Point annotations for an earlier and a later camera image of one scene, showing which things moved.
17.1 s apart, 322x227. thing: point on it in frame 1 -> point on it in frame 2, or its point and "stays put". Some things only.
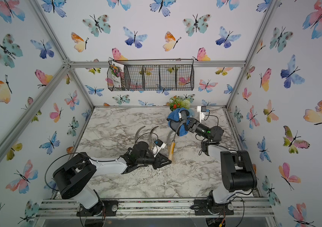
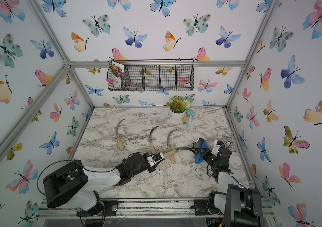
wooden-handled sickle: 172,150 -> 120,142
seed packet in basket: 117,73 stays put
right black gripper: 195,126 -> 208,153
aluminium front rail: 259,207 stays put
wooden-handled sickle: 137,132 -> 170,153
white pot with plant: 175,103 stays put
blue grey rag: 175,116 -> 198,157
